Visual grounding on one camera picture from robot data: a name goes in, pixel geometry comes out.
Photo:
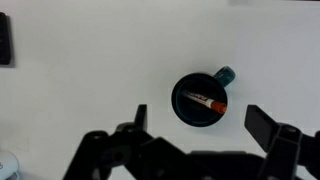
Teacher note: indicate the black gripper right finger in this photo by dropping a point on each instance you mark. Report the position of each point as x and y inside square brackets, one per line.
[260, 126]

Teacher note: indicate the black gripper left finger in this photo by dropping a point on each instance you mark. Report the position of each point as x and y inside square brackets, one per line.
[141, 117]

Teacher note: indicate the orange-capped Sharpie marker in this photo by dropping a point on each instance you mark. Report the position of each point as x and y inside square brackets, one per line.
[214, 105]

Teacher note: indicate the dark teal mug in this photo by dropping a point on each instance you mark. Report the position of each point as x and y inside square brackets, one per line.
[211, 86]

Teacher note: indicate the white round object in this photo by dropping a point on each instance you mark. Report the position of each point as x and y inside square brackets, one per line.
[9, 165]

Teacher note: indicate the black device at table edge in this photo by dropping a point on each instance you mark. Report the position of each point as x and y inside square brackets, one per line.
[5, 51]

